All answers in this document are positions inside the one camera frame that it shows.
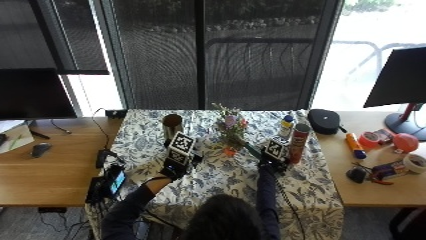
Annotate white marker cube glove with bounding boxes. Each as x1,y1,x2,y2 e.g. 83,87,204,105
164,130,198,166
264,137,291,161

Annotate grey computer mouse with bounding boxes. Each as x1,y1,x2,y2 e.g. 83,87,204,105
30,142,54,159

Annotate white paper sheet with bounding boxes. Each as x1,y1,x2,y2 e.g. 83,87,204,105
0,123,37,155

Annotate black oval zip case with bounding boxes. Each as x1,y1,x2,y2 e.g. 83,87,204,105
307,108,349,136

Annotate red round ball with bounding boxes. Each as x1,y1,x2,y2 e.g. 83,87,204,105
392,132,421,154

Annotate metal cup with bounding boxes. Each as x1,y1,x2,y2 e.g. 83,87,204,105
162,113,186,142

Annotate blue floral tablecloth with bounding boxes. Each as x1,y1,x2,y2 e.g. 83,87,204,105
85,108,347,240

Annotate smartphone with lit screen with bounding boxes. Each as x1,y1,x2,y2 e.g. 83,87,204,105
106,164,128,198

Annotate small flower bouquet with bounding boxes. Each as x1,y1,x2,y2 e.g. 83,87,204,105
211,102,264,160

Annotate black monitor red stand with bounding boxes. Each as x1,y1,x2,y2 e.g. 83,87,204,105
363,46,426,142

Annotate white spray can blue cap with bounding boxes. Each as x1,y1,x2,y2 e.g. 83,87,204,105
279,114,298,140

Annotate orange tape roll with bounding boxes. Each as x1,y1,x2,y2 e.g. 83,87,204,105
357,131,383,150

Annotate black chair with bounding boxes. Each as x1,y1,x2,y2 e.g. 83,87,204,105
388,207,426,240

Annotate person's left hand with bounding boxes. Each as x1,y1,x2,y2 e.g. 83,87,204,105
158,153,206,181

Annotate the person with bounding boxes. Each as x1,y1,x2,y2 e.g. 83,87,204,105
100,165,284,240

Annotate small black box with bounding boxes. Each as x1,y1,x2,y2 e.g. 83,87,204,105
104,108,130,119

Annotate green pen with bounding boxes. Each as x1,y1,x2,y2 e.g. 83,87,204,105
9,133,25,151

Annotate black flat device box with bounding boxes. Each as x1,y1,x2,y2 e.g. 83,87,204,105
85,175,111,205

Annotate black power adapter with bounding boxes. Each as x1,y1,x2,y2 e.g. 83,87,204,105
95,148,120,170

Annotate white marker cube left glove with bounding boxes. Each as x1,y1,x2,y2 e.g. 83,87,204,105
164,130,198,166

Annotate white tape roll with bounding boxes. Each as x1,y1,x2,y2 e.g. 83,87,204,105
403,153,426,175

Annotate orange handled pliers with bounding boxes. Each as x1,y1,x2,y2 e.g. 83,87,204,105
352,162,396,186

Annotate person's right hand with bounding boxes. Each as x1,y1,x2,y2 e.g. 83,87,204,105
258,151,294,175

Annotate dark roller blind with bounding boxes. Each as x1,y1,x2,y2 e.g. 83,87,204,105
0,0,111,76

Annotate orange marker blue cap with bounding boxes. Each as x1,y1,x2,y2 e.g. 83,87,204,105
345,132,369,160

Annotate white marker cube right glove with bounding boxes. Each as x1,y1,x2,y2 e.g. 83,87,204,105
264,137,291,161

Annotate red tall snack can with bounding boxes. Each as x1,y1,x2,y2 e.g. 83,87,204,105
288,123,312,165

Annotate black glove cable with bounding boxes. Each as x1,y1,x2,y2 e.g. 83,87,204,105
274,173,309,240

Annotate purple box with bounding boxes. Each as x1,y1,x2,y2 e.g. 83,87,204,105
371,159,411,180

